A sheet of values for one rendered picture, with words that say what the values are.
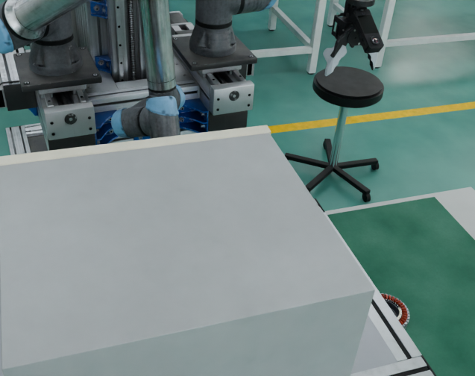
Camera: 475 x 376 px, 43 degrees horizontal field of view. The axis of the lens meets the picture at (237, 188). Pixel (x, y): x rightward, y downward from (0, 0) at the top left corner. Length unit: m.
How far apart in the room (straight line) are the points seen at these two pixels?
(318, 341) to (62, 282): 0.32
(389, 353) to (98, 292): 0.46
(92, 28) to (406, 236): 1.15
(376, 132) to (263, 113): 0.69
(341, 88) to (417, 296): 1.50
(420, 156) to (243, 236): 2.84
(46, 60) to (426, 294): 1.21
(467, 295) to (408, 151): 2.04
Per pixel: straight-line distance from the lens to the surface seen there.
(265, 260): 0.76
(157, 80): 1.58
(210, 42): 1.91
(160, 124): 1.45
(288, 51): 4.12
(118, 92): 1.91
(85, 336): 0.68
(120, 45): 1.94
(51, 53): 1.80
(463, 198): 1.98
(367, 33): 1.53
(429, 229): 1.81
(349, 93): 2.85
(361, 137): 3.63
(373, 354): 0.95
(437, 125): 3.93
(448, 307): 1.60
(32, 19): 1.60
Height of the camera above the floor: 1.84
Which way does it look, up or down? 37 degrees down
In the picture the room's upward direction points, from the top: 4 degrees clockwise
